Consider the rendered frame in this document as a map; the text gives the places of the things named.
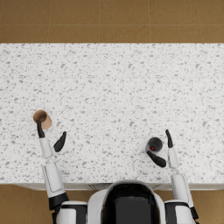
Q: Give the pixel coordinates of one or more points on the dark round robot body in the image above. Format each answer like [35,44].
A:
[130,203]

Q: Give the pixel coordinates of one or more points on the brown paper cup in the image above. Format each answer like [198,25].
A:
[42,119]

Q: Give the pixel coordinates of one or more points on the red berry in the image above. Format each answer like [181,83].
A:
[152,148]

